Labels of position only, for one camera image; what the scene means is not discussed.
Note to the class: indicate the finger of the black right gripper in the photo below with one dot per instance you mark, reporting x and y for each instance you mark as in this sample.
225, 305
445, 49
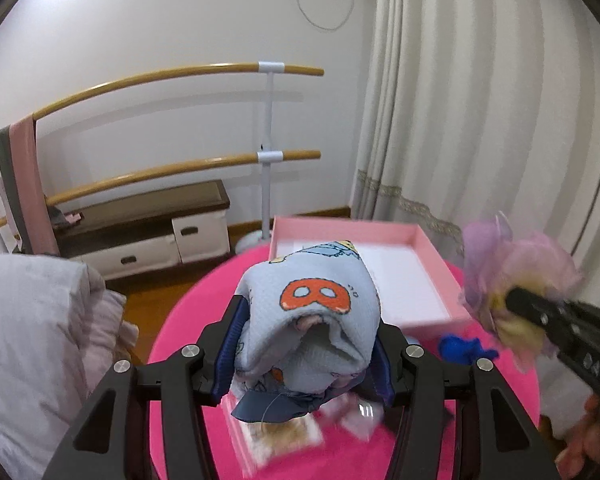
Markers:
554, 316

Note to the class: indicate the white barre stand post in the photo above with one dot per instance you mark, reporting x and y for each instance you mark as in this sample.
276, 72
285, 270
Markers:
266, 150

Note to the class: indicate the pink grey yoga mat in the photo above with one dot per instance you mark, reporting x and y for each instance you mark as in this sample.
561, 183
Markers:
21, 190

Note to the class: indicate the clear plastic bag with string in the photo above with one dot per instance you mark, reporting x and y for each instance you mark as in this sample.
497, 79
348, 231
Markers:
345, 424

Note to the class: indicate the cream curtain with trim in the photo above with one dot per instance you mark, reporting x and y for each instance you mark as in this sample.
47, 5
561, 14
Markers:
483, 107

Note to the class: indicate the grey quilted blanket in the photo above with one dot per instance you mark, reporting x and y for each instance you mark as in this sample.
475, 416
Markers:
61, 329

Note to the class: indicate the person right hand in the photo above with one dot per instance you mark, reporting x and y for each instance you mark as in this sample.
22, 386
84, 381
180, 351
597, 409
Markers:
583, 443

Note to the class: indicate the wooden barre rail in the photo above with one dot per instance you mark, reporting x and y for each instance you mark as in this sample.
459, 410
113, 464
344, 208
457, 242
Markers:
159, 75
172, 170

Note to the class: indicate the upper wooden barre rail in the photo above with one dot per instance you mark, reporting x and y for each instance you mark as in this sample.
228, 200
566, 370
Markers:
159, 75

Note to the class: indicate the purple organza scarf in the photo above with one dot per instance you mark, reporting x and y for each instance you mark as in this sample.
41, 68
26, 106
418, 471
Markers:
494, 264

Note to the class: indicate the lower wooden barre rail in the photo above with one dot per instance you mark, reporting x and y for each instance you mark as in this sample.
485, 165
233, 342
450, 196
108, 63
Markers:
172, 170

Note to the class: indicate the light blue cartoon print cloth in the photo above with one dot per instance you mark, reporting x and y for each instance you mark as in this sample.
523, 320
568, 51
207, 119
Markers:
313, 320

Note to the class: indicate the low white drawer cabinet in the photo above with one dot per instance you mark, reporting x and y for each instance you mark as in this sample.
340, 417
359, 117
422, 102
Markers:
151, 231

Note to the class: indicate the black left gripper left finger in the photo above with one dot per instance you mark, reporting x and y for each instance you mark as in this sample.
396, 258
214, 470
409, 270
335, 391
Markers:
110, 438

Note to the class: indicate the blue yarn bundle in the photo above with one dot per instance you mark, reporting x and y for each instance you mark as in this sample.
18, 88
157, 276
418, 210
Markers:
458, 350

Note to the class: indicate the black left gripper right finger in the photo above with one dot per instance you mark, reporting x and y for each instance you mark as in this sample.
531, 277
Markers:
494, 436

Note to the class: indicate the pink cardboard box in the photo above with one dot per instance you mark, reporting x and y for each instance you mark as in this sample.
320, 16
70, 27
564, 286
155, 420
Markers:
294, 233

